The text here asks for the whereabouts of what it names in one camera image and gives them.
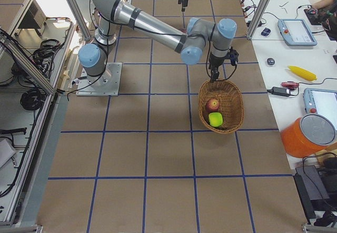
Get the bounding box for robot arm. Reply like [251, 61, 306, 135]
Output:
[92, 0, 239, 82]

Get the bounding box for yellow toy corn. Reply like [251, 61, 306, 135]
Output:
[288, 65, 317, 82]

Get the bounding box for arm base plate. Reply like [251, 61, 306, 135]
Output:
[76, 62, 123, 96]

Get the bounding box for black power adapter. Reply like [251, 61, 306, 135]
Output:
[271, 86, 291, 97]

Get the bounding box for orange cylinder container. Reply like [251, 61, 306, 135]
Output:
[281, 114, 336, 158]

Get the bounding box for dark grey computer mouse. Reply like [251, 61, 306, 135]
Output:
[266, 57, 275, 66]

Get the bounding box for red yellow striped apple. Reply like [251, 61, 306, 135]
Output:
[205, 98, 220, 113]

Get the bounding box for red small device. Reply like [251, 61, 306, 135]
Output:
[281, 81, 299, 90]

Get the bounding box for teach pendant tablet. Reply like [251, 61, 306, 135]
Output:
[303, 88, 336, 119]
[277, 19, 317, 46]

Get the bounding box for green apple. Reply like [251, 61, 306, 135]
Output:
[208, 112, 223, 128]

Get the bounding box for woven wicker basket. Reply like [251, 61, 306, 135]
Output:
[198, 80, 244, 134]

